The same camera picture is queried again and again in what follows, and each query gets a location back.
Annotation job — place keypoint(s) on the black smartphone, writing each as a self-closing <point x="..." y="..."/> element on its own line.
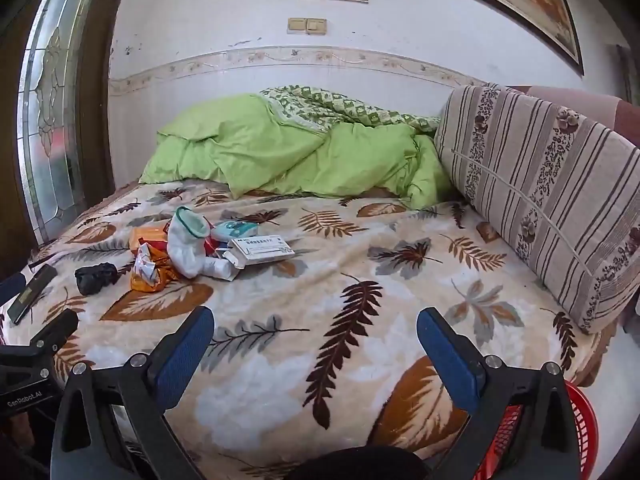
<point x="30" y="292"/>

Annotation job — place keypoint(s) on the green quilt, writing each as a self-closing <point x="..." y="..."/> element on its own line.
<point x="260" y="155"/>

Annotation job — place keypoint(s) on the striped floral cushion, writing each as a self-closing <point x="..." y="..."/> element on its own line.
<point x="540" y="195"/>

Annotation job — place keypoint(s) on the dark wooden window frame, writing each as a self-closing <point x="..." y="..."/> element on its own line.
<point x="97" y="110"/>

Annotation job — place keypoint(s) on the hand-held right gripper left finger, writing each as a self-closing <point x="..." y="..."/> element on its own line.
<point x="185" y="355"/>

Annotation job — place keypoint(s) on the teal white packet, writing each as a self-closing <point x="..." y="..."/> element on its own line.
<point x="232" y="230"/>

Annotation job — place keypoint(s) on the beige wall switch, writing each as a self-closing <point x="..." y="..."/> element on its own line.
<point x="316" y="25"/>
<point x="297" y="24"/>

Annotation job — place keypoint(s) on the orange white wrapper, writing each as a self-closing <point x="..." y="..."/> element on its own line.
<point x="156" y="276"/>

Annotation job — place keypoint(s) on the white medicine box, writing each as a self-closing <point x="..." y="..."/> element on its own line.
<point x="262" y="249"/>

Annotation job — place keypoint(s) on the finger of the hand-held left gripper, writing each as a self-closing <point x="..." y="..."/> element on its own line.
<point x="56" y="330"/>

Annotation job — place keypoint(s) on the pink upholstered backrest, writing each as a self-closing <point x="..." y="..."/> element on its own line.
<point x="575" y="101"/>

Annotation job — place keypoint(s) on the orange plastic bag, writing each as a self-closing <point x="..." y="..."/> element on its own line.
<point x="147" y="234"/>

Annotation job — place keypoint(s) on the white sock green cuff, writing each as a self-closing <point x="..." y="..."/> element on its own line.
<point x="186" y="255"/>

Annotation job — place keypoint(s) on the red blue small packet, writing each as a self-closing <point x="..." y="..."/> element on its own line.
<point x="218" y="247"/>

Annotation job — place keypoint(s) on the leaded glass window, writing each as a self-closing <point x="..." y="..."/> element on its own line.
<point x="50" y="125"/>

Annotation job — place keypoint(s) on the dark blue cloth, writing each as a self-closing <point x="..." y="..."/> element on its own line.
<point x="10" y="287"/>

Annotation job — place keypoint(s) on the red mesh basket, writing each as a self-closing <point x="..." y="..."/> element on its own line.
<point x="582" y="420"/>

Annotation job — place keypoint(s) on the black small pouch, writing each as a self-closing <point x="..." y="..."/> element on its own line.
<point x="95" y="277"/>

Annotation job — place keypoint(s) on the leaf printed blanket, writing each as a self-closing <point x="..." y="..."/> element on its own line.
<point x="325" y="280"/>

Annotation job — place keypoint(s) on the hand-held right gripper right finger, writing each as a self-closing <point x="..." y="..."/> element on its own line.
<point x="447" y="360"/>

